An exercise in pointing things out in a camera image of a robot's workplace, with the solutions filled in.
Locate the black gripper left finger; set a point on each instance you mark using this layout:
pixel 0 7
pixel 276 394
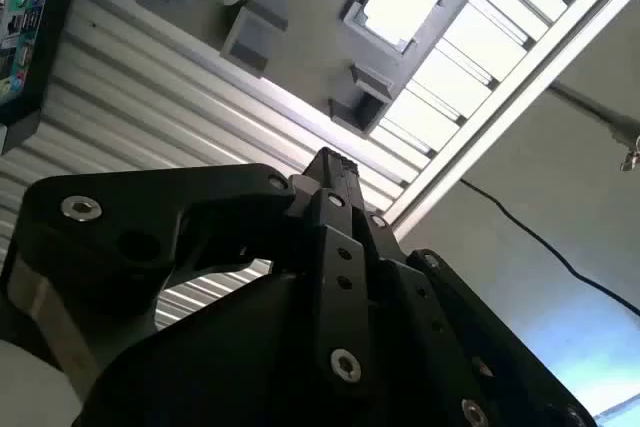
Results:
pixel 150 217

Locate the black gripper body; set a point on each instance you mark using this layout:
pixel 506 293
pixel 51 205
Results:
pixel 225 362

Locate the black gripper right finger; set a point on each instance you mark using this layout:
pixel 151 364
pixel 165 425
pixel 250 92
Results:
pixel 450 312

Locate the silver square CPU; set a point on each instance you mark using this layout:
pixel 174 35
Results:
pixel 402 2

